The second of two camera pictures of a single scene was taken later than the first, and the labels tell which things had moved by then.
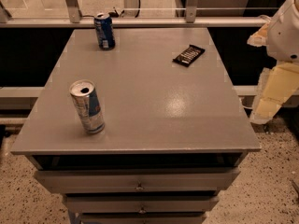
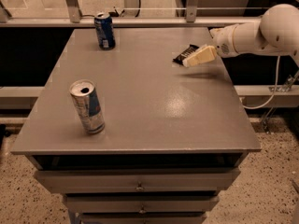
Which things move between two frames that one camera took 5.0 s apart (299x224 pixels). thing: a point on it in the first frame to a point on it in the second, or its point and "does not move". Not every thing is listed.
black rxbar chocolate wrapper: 188,55 does not move
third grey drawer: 142,217 does not move
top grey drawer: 140,180 does not move
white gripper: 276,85 to 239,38
